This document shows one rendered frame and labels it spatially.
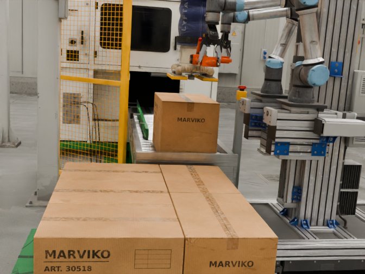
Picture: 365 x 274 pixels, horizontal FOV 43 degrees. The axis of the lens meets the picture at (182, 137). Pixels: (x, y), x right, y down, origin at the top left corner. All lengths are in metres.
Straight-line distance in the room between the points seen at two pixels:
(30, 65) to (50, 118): 8.23
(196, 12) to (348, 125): 1.11
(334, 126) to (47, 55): 2.20
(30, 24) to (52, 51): 8.24
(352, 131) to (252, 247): 1.03
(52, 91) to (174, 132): 1.11
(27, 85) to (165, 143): 8.92
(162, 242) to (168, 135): 1.35
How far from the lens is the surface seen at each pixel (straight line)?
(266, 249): 2.04
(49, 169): 3.88
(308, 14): 2.58
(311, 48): 2.58
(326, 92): 2.98
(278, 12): 3.21
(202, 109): 3.16
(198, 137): 3.19
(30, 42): 11.97
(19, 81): 11.91
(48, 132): 3.82
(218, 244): 1.97
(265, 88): 3.18
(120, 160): 3.89
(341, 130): 2.70
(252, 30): 12.43
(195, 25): 2.92
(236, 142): 3.77
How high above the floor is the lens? 1.29
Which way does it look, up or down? 11 degrees down
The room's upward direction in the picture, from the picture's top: 4 degrees clockwise
